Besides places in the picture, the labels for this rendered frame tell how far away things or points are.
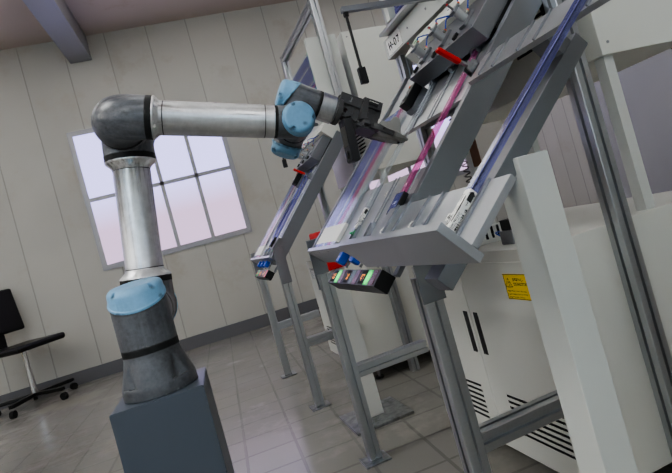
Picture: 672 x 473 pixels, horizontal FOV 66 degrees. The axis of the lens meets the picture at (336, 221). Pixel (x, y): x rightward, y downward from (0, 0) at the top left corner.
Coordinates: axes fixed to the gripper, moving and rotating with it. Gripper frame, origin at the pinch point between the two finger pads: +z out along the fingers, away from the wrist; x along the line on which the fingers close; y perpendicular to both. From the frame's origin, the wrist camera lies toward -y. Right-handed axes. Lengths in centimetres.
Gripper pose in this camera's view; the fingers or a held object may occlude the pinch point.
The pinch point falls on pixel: (401, 141)
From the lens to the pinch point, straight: 143.6
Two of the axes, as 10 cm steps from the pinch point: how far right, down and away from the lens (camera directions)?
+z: 9.3, 2.7, 2.5
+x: -2.9, 0.9, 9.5
